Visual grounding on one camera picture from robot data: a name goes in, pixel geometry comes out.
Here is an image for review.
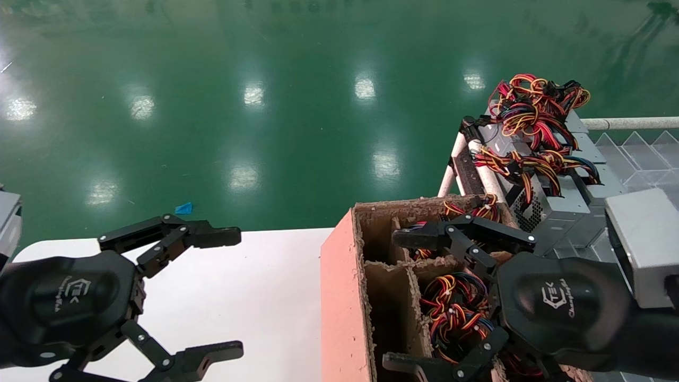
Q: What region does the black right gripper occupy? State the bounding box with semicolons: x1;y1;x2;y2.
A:
382;214;679;382

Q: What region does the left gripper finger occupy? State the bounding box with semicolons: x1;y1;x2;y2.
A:
98;214;242;279
50;320;245;382

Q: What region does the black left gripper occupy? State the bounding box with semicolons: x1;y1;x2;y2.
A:
0;250;146;369

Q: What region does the brown divided cardboard box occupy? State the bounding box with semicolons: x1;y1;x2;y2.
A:
320;194;592;382

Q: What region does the clear plastic divided tray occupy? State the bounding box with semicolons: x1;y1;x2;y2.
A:
586;130;679;207

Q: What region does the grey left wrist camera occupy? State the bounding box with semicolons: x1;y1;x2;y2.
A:
0;188;23;266

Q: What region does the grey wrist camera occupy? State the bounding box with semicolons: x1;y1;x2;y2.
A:
605;187;679;310
0;188;23;266

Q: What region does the white pipe rack frame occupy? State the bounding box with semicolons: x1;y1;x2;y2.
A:
438;116;679;213

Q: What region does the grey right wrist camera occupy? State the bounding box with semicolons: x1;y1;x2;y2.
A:
605;187;679;310

